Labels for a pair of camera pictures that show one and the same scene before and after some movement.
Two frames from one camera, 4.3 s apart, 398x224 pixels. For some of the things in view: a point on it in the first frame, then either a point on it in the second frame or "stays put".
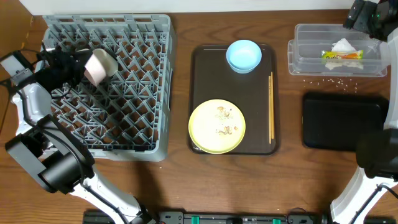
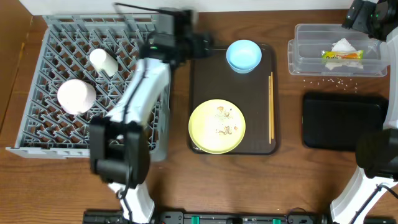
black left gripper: x=78 y=66 to x=175 y=20
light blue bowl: x=244 y=56 stays put
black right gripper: x=351 y=12 stays put
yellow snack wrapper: x=342 y=54 stays put
